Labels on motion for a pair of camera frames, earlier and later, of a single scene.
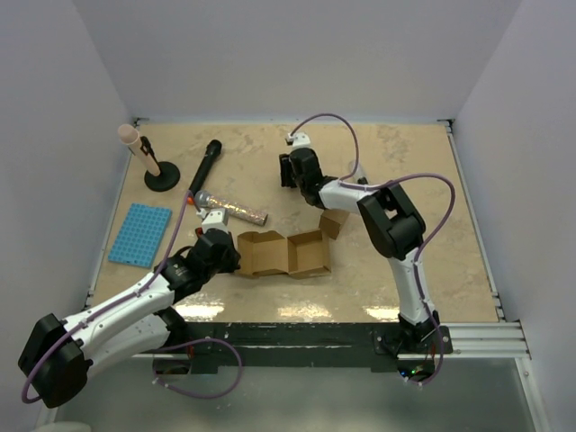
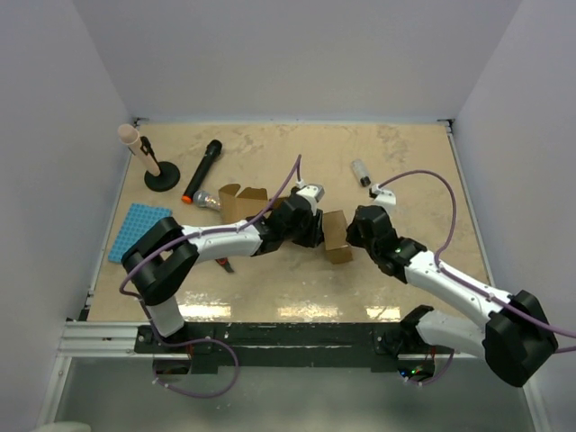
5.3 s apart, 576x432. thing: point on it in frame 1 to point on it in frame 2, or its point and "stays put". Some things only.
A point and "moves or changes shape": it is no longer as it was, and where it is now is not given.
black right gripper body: [300, 184] to [355, 238]
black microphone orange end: [212, 152] stays put
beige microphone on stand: [129, 135] stays put
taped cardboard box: [303, 255] to [249, 202]
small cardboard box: [331, 220] moves or changes shape
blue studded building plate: [140, 236] stays put
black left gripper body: [228, 265] to [307, 235]
